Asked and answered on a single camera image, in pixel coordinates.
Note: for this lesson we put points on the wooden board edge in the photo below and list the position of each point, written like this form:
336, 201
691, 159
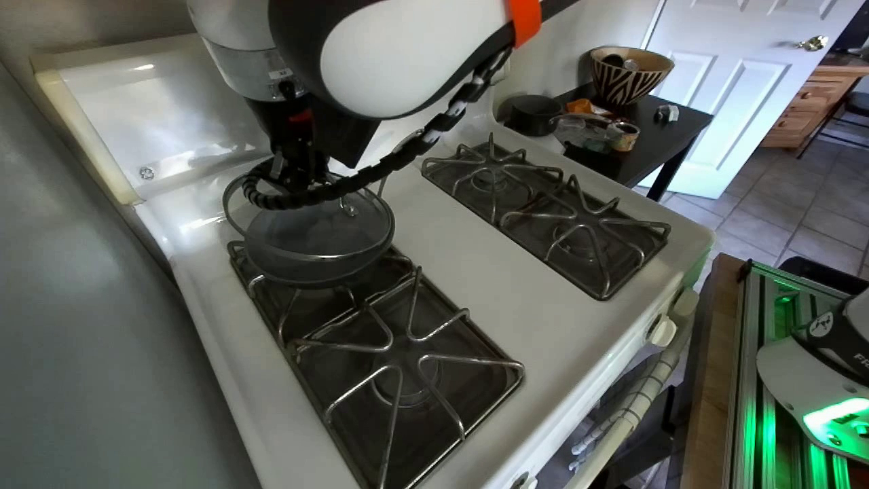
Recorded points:
711, 381

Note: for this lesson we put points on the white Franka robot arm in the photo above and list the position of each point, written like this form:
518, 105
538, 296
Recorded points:
399, 45

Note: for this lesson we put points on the black burner grate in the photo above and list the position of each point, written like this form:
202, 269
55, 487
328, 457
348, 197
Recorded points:
399, 390
562, 227

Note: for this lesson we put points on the wooden cabinet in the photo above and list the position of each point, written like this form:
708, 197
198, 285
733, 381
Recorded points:
811, 105

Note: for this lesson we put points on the brown clutter pile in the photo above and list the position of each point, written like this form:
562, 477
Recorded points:
601, 131

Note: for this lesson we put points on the grey frying pan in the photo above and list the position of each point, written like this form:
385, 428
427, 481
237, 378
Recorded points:
316, 261

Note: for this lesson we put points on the patterned brown bowl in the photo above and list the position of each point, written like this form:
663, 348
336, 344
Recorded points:
635, 78

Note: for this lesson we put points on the black side table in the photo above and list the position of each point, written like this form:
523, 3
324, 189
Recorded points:
666, 140

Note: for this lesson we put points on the metal door knob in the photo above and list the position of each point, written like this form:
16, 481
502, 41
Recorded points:
807, 41

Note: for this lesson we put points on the white panel door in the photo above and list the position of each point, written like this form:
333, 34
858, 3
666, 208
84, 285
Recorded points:
742, 98

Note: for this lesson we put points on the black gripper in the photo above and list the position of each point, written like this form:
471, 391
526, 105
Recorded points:
340, 137

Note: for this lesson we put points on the small round black pot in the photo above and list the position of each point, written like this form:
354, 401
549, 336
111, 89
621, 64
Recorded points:
533, 116

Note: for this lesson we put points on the white gas stove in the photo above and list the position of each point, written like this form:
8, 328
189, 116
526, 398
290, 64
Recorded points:
533, 300

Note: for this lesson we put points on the metal cart frame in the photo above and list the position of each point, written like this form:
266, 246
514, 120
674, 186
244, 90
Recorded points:
771, 424

